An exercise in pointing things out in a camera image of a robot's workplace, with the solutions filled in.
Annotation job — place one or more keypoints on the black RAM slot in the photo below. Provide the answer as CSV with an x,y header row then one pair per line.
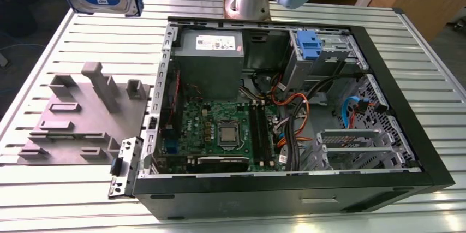
x,y
265,134
253,134

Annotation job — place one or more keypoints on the CPU socket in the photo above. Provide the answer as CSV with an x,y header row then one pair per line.
x,y
221,145

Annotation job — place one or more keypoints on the green motherboard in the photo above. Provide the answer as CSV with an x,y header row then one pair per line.
x,y
192,113

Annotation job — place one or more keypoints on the black PC case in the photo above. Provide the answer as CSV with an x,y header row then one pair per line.
x,y
291,197

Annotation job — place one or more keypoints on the grey parts rack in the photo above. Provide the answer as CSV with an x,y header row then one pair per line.
x,y
90,118

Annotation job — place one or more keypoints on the grey power supply unit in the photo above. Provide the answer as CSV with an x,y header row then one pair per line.
x,y
207,77

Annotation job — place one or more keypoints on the blue drive latch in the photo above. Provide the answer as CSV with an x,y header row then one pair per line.
x,y
308,44

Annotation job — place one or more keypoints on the metal disk bay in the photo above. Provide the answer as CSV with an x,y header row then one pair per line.
x,y
348,136

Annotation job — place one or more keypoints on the silver CPU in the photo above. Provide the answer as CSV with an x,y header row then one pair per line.
x,y
228,134

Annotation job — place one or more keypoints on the black graphics card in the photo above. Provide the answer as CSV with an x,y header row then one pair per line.
x,y
221,163

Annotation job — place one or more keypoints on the metal drive cage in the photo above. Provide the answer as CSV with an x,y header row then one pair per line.
x,y
332,50

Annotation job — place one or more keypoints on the metal slot cover bracket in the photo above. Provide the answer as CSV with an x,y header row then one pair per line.
x,y
126,162

